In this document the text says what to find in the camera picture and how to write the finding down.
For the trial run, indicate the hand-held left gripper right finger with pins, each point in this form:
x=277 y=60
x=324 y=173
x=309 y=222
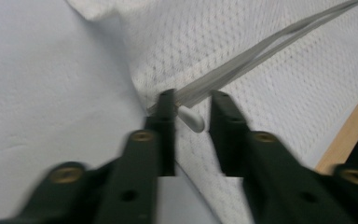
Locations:
x=270 y=174

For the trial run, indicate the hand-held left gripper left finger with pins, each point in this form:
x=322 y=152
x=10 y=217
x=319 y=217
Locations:
x=136 y=174

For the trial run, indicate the white mesh laundry bag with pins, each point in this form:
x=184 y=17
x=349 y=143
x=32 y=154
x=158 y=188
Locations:
x=276 y=68

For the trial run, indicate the white table cover sheet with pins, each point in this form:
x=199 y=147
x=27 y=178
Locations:
x=49 y=77

